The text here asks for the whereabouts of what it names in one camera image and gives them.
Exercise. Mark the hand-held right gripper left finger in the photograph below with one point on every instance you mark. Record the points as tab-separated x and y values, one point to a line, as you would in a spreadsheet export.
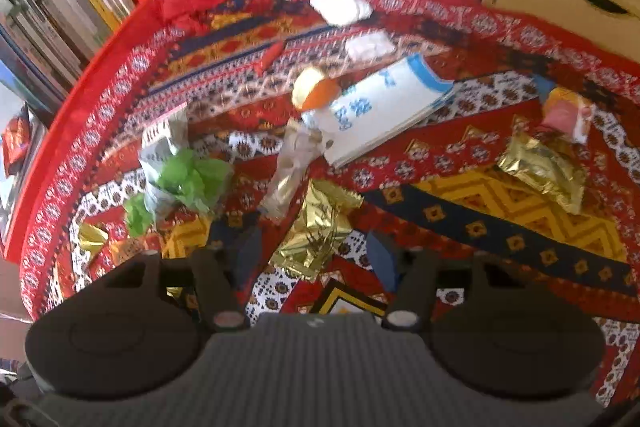
247	252

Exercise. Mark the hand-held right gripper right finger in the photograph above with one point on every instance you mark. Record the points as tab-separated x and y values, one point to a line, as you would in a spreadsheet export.
382	262

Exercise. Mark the gold foil wrapper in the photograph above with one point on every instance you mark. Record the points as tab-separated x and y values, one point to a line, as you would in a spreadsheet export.
310	232

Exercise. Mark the white and blue booklet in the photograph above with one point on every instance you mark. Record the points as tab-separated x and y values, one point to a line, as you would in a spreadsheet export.
380	107

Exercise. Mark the orange peel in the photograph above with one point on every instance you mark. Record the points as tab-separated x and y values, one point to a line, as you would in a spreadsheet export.
320	92

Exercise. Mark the white tissue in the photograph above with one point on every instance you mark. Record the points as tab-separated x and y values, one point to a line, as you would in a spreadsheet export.
337	7

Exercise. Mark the red patterned tablecloth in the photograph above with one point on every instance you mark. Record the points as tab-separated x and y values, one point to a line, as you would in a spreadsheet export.
450	217

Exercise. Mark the green and white plastic bag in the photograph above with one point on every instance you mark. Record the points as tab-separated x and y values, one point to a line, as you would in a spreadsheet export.
195	177

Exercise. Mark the clear plastic wrapper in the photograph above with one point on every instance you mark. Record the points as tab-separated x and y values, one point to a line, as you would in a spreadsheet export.
292	162

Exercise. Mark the grey crumpled newspaper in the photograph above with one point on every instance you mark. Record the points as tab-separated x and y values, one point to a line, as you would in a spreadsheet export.
160	137

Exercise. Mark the small gold wrapper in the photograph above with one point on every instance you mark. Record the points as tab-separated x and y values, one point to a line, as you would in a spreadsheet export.
92	237

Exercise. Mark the gold foil snack bag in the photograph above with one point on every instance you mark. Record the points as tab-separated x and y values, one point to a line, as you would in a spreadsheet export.
542	169

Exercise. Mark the small red wrapper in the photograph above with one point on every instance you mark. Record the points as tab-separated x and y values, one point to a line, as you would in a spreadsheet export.
269	57

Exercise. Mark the white tissue packet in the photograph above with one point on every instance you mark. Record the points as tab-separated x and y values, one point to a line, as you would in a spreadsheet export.
367	47

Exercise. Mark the stack of magazines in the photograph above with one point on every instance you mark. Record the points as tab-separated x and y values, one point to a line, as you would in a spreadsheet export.
20	197

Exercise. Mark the pink and orange snack packet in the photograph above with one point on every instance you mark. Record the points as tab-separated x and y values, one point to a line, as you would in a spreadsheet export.
567	117

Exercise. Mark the small blue wrapper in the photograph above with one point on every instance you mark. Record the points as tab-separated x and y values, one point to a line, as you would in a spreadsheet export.
542	87

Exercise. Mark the red snack packet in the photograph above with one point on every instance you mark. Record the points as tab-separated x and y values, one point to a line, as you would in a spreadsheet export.
15	142

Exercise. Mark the stack of leaning books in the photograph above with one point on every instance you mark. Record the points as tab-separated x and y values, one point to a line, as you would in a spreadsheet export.
60	17

